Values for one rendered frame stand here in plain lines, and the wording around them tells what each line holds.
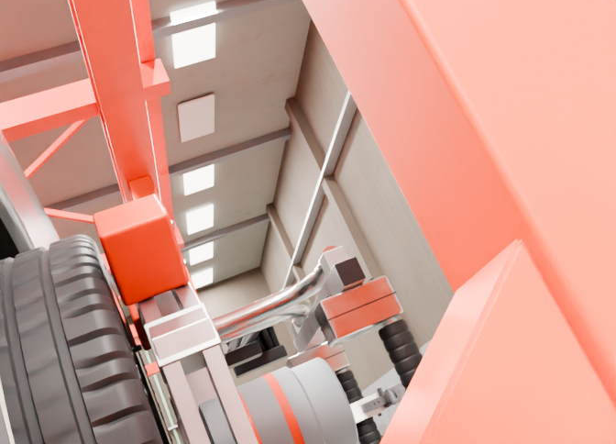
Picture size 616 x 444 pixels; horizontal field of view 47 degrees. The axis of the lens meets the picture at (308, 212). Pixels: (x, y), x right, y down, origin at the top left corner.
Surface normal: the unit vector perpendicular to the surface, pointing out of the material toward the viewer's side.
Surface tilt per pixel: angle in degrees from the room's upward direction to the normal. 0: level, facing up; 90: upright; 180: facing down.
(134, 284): 135
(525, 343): 90
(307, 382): 56
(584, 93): 90
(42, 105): 90
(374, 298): 90
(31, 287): 50
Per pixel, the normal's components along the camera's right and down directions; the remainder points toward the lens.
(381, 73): -0.91, 0.33
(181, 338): 0.13, -0.38
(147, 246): 0.38, 0.34
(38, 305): -0.12, -0.80
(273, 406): 0.00, -0.64
